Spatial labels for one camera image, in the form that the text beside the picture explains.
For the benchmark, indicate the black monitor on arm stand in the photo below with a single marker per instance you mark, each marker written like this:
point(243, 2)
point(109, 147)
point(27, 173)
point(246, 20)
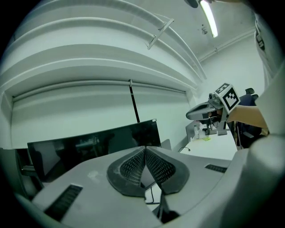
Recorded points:
point(209, 129)

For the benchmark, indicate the clear plastic bottle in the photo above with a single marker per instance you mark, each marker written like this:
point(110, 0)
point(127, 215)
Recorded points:
point(196, 131)

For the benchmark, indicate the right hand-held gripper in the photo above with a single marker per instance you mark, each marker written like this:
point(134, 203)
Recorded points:
point(230, 99)

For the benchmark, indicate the small black monitor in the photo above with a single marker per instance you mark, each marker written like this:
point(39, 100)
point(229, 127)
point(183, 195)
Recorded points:
point(29, 169)

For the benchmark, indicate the small black keyboard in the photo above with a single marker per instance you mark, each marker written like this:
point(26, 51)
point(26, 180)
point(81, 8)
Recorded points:
point(222, 133)

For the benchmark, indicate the white ceiling duct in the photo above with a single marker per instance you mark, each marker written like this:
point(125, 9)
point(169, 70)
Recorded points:
point(89, 44)

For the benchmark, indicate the white wall pipe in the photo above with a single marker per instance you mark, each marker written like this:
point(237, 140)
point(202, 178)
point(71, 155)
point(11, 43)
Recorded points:
point(222, 45)

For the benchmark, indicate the green packet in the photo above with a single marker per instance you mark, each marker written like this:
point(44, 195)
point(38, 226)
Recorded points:
point(206, 139)

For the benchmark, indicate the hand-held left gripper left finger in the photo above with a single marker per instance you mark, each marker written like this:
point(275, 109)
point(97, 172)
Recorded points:
point(89, 178)

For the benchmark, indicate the white roller blind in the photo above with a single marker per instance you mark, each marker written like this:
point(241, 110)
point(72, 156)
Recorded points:
point(78, 111)
point(162, 111)

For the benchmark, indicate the office chair with navy jacket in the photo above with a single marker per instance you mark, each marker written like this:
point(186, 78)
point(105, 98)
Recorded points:
point(247, 138)

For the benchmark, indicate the person's grey t-shirt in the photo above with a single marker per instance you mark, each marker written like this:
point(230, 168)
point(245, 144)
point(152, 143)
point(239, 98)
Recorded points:
point(274, 78)

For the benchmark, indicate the large curved black monitor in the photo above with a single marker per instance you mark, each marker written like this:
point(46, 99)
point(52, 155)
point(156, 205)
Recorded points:
point(89, 151)

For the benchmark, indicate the ceiling tube light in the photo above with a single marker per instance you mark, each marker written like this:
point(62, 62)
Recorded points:
point(209, 17)

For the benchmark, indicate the metal duct hanger bracket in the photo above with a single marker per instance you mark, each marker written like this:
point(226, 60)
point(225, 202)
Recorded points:
point(160, 33)

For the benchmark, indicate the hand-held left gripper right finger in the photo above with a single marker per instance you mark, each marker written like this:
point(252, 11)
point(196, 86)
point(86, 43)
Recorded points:
point(196, 169)

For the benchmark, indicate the ceiling sprinkler head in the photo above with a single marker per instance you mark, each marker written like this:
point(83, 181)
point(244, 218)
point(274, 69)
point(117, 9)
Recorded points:
point(204, 30)

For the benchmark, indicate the grey laptop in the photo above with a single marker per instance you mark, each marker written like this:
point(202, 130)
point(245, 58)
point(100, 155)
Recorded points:
point(189, 132)
point(166, 144)

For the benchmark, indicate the person's right forearm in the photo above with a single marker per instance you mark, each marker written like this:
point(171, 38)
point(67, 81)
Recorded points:
point(247, 115)

